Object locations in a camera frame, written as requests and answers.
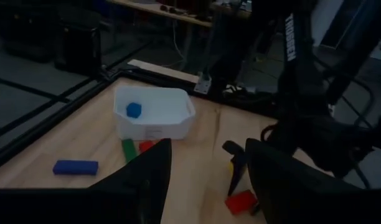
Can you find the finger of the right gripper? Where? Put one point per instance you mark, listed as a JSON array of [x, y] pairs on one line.
[[238, 169]]

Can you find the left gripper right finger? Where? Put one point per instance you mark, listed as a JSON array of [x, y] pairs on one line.
[[290, 193]]

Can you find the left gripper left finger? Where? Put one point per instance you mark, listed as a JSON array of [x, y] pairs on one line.
[[153, 174]]

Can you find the yellow cube block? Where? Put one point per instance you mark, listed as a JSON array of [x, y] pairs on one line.
[[231, 167]]

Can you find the red block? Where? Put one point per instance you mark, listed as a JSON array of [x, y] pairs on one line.
[[240, 203], [146, 146]]

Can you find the long green block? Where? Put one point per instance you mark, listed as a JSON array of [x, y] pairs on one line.
[[129, 150]]

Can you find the long blue block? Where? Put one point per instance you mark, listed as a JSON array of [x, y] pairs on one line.
[[75, 167]]

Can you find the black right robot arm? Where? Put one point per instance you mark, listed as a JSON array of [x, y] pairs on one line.
[[298, 77]]

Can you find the white plastic storage bin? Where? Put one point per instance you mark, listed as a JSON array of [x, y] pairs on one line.
[[159, 124]]

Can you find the small blue block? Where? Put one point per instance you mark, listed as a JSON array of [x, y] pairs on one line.
[[134, 110]]

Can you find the black computer tower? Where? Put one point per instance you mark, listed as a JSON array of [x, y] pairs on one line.
[[78, 49]]

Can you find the wooden background desk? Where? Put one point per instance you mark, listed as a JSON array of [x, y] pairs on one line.
[[178, 14]]

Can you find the silver corner bracket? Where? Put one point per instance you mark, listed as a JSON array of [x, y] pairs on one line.
[[203, 83]]

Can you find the black aluminium table frame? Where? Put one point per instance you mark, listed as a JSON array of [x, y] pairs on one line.
[[53, 121]]

